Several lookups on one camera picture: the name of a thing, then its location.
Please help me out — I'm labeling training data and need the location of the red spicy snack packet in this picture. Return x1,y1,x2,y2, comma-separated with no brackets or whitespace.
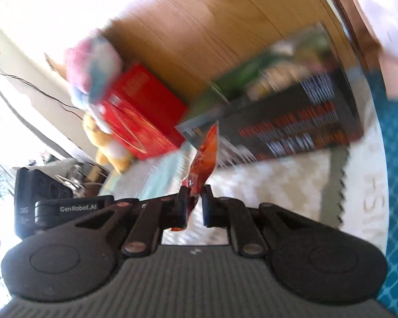
182,122,219,218

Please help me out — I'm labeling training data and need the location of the yellow duck plush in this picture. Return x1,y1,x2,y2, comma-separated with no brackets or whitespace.
83,113,135,174

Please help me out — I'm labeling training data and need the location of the red gift box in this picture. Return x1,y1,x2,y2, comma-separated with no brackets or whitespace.
100,63,187,160

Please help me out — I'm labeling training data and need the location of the patterned bed quilt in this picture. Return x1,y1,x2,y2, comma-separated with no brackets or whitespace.
99,69,389,254

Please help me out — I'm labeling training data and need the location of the black sheep print box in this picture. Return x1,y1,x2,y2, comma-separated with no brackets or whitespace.
178,24,363,167

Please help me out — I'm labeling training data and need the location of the pastel plush toy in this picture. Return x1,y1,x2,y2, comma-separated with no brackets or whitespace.
65,34,123,134

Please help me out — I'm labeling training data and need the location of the wooden headboard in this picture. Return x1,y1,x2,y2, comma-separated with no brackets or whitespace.
46,0,362,107

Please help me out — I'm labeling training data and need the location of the blue patterned blanket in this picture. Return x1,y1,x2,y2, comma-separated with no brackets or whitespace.
366,71,398,316

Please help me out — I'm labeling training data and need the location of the black wall cable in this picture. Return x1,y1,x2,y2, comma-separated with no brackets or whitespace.
0,51,84,120

